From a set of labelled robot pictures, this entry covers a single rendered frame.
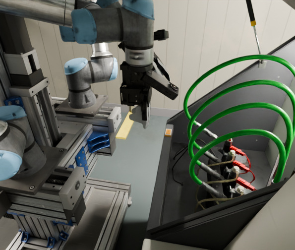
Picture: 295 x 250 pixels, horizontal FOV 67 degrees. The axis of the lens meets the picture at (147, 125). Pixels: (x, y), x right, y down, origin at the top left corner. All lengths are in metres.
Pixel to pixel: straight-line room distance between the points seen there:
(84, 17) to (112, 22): 0.06
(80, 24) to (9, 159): 0.38
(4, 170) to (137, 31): 0.49
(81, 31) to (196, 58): 2.29
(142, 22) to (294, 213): 0.49
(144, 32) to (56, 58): 2.78
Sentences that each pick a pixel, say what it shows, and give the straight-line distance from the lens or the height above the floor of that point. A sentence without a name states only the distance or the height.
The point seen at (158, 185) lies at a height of 0.95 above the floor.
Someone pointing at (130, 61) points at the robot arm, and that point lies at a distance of 0.59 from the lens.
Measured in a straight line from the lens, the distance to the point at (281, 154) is 0.63.
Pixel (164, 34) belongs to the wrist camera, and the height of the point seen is 1.46.
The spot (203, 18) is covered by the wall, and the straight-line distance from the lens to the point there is 2.67.
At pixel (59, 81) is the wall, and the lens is 3.42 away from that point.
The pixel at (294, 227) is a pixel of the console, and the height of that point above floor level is 1.25.
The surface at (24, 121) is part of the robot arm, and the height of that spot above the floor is 1.23.
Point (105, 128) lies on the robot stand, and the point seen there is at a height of 0.93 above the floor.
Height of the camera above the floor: 1.61
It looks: 34 degrees down
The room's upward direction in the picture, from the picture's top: straight up
